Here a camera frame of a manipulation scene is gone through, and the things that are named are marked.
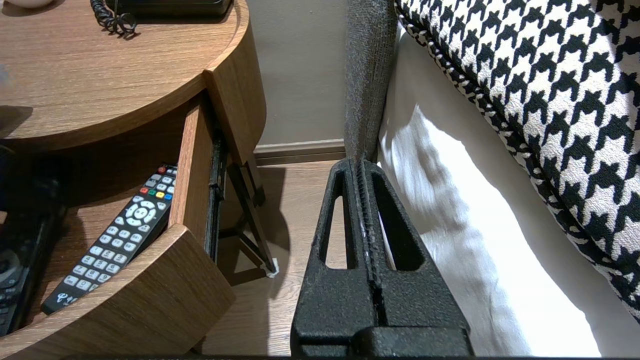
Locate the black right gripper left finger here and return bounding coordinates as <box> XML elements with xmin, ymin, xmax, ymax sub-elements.
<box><xmin>291</xmin><ymin>159</ymin><xmax>387</xmax><ymax>358</ymax></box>

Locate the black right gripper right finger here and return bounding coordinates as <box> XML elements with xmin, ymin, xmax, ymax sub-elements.
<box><xmin>360</xmin><ymin>160</ymin><xmax>473</xmax><ymax>332</ymax></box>

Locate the wooden curved-front drawer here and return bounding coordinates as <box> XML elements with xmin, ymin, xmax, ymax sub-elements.
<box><xmin>0</xmin><ymin>97</ymin><xmax>237</xmax><ymax>357</ymax></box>

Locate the black remote with diamond pad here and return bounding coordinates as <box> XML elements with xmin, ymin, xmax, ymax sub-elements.
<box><xmin>0</xmin><ymin>210</ymin><xmax>67</xmax><ymax>337</ymax></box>

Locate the white bedding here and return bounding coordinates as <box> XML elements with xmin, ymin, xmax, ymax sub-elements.
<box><xmin>377</xmin><ymin>25</ymin><xmax>640</xmax><ymax>358</ymax></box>

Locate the grey brown baseboard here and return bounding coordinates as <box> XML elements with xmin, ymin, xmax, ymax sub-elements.
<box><xmin>253</xmin><ymin>140</ymin><xmax>346</xmax><ymax>166</ymax></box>

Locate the grey fabric headboard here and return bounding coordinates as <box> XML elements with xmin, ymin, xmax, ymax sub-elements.
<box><xmin>343</xmin><ymin>0</ymin><xmax>399</xmax><ymax>164</ymax></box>

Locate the black white houndstooth pillow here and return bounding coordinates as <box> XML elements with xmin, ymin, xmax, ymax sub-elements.
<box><xmin>393</xmin><ymin>0</ymin><xmax>640</xmax><ymax>323</ymax></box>

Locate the black and white desk telephone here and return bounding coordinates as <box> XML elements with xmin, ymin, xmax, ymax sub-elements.
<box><xmin>107</xmin><ymin>0</ymin><xmax>234</xmax><ymax>20</ymax></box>

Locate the black metal table leg frame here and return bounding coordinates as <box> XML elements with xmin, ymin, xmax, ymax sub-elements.
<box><xmin>220</xmin><ymin>160</ymin><xmax>279</xmax><ymax>279</ymax></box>

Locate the dark metal bar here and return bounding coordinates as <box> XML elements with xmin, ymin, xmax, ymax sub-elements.
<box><xmin>206</xmin><ymin>132</ymin><xmax>230</xmax><ymax>263</ymax></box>

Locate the black coiled telephone cord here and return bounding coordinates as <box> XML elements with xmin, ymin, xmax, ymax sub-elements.
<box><xmin>90</xmin><ymin>0</ymin><xmax>139</xmax><ymax>38</ymax></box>

